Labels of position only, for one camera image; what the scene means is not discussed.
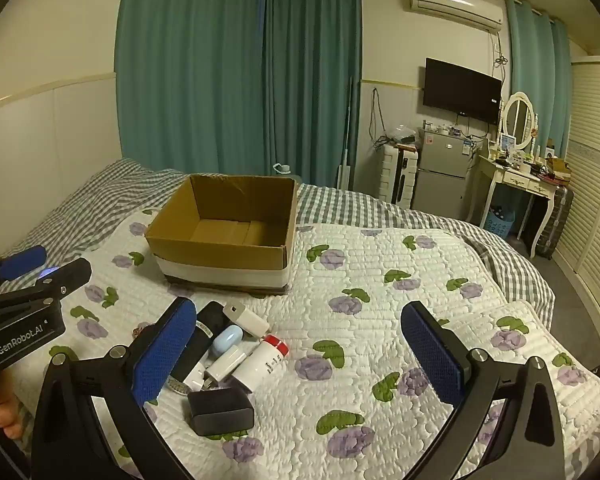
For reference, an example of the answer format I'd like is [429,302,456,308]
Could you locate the hanging wall cables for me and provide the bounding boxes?
[370,87,388,148]

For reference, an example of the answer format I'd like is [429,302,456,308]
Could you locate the white bottle with red cap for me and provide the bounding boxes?
[231,334,289,393]

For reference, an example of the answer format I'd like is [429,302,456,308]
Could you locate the black wall television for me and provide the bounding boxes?
[424,58,503,126]

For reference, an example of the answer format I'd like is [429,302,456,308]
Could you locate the white air conditioner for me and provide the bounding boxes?
[409,0,505,33]

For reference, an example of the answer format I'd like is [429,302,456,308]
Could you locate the light green window curtain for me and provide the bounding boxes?
[507,0,573,161]

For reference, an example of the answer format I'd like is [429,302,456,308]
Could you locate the white dressing table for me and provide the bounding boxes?
[477,152,563,256]

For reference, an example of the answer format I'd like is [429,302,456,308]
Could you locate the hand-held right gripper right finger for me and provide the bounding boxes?
[400,301,566,480]

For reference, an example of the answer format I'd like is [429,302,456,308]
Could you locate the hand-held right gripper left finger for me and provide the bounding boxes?
[30,296,198,480]

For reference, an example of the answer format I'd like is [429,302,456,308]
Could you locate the floral quilted blanket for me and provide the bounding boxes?
[27,207,600,480]

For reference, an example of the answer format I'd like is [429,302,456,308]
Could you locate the white louvred wardrobe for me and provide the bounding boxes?
[552,55,600,341]

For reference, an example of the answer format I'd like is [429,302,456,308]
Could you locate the white suitcase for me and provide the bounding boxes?
[380,145,419,206]

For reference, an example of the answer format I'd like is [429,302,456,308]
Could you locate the cardboard box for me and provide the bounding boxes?
[145,174,299,297]

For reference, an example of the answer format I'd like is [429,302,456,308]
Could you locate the person's left hand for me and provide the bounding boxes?
[0,372,26,443]

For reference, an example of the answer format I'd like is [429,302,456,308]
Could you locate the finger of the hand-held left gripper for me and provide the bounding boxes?
[0,258,93,311]
[0,245,48,283]

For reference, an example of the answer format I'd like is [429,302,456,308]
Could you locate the narrow green curtain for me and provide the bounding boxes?
[262,0,363,188]

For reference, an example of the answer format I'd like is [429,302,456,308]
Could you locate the white oval mirror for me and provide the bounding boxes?
[500,91,538,153]

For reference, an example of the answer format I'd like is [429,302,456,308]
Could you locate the black rectangular case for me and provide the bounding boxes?
[187,386,255,437]

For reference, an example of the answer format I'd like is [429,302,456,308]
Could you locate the wide green curtain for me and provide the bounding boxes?
[115,0,268,178]

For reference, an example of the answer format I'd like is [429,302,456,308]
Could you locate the blue plastic basket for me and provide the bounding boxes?
[482,207,515,241]

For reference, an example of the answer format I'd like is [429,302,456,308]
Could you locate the black oblong device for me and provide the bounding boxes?
[172,301,231,386]

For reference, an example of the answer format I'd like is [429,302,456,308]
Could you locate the silver small fridge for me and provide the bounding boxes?
[414,127,473,211]

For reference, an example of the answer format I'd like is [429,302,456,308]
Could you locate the dark suitcase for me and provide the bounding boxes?
[534,185,575,261]

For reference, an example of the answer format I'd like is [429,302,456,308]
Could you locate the white cylindrical device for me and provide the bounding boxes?
[202,350,248,390]

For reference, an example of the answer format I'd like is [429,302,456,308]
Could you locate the light blue egg-shaped case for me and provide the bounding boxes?
[211,325,245,358]

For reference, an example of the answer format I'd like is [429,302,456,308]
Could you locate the white power adapter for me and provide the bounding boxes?
[223,302,271,338]

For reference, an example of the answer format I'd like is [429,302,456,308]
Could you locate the white mop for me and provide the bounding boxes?
[337,77,355,188]

